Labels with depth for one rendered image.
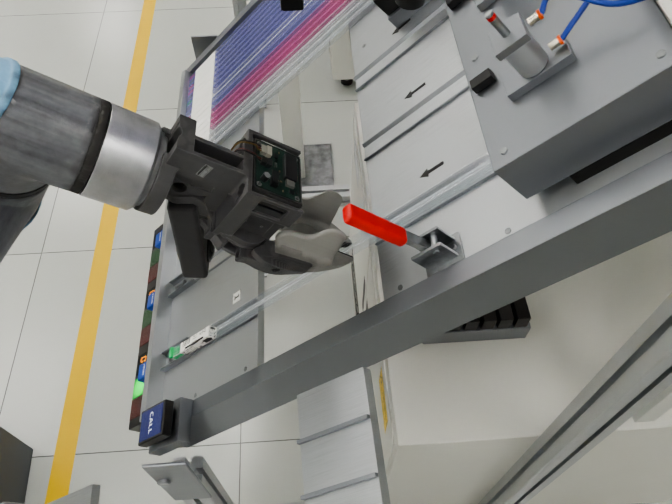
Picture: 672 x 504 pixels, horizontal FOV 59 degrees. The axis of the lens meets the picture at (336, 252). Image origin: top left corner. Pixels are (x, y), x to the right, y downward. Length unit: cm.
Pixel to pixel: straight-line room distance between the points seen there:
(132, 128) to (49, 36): 227
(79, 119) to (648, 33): 38
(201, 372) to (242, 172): 33
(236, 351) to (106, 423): 96
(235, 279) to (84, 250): 120
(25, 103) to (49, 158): 4
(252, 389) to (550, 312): 54
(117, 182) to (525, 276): 32
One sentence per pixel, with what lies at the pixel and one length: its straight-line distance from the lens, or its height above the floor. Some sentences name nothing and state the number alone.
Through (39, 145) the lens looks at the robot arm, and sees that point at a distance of 46.
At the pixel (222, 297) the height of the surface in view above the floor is 80.
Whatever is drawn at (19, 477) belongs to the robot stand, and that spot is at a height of 5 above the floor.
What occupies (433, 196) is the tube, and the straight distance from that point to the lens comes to 53.
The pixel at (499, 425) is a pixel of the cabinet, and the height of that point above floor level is 62.
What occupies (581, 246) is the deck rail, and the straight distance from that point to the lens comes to 47.
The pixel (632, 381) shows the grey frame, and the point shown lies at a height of 91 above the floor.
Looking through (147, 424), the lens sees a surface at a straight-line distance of 72.
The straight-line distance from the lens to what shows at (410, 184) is 58.
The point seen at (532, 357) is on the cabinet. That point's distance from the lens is 95.
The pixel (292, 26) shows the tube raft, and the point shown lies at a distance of 92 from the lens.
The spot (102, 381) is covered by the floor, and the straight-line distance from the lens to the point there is 167.
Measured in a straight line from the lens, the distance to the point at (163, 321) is 85.
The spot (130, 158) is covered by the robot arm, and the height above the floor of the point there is 113.
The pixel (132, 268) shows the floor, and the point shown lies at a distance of 182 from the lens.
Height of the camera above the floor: 145
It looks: 56 degrees down
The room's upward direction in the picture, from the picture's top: straight up
